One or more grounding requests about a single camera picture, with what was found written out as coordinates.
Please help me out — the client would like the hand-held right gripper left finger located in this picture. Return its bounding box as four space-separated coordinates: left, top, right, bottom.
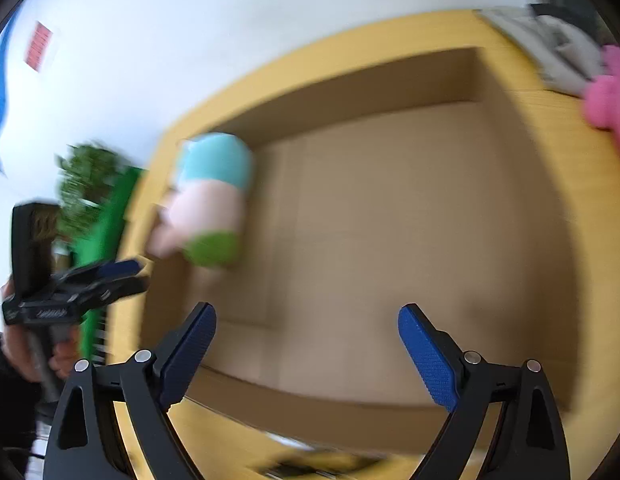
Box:
42 301 217 480

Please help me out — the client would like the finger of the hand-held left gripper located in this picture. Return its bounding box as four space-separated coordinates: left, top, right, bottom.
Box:
70 277 151 313
54 258 147 292

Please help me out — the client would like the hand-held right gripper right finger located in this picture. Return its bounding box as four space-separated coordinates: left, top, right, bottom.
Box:
397 303 571 480

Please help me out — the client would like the blue pink green plush toy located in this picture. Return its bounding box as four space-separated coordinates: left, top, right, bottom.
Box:
145 132 255 269

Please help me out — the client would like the brown cardboard box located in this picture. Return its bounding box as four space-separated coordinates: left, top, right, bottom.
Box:
112 7 620 461

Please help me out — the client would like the person's left forearm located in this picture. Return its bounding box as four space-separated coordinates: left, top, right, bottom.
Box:
0 327 47 466

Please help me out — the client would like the person's left hand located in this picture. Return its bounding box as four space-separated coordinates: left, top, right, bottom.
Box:
0 280 82 382

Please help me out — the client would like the green toy keyboard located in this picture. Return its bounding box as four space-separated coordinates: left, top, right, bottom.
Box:
72 166 147 367

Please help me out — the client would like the green potted plant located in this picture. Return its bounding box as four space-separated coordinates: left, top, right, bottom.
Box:
57 144 137 242

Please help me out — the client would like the grey white bundle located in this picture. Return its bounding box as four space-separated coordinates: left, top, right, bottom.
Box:
477 4 604 97

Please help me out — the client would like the red wall sign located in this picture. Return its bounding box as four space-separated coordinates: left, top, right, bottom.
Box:
25 21 55 72

